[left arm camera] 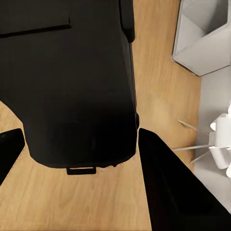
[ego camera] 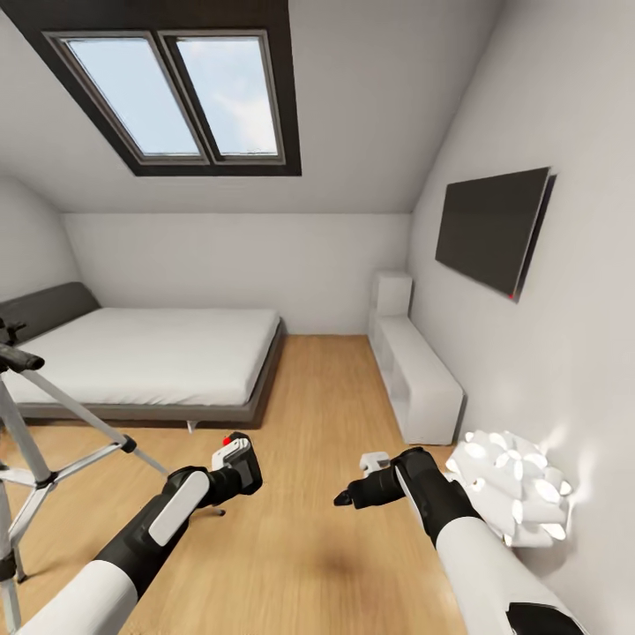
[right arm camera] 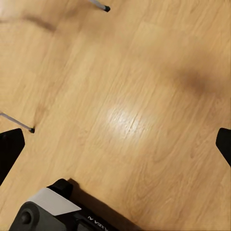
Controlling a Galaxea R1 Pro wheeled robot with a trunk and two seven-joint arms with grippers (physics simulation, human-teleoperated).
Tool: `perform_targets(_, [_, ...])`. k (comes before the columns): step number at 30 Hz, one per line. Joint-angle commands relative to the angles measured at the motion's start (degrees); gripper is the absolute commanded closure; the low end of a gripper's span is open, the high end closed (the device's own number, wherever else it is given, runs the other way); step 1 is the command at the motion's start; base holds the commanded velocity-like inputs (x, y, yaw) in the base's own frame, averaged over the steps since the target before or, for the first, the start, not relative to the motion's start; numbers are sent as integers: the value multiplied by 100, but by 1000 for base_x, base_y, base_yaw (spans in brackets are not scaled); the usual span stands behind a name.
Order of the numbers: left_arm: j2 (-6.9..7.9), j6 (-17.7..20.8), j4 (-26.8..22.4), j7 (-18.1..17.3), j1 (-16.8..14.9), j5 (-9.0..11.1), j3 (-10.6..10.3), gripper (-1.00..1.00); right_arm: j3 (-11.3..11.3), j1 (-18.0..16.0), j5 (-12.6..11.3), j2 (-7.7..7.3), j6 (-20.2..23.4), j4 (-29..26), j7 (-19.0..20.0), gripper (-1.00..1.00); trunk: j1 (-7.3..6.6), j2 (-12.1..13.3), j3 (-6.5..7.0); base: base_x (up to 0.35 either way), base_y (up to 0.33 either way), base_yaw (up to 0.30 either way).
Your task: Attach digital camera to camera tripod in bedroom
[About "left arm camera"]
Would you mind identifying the digital camera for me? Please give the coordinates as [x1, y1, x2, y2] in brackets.
[0, 0, 140, 175]

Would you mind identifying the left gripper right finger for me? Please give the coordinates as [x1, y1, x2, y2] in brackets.
[138, 128, 231, 231]

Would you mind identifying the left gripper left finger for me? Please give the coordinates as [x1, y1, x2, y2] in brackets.
[0, 128, 25, 186]

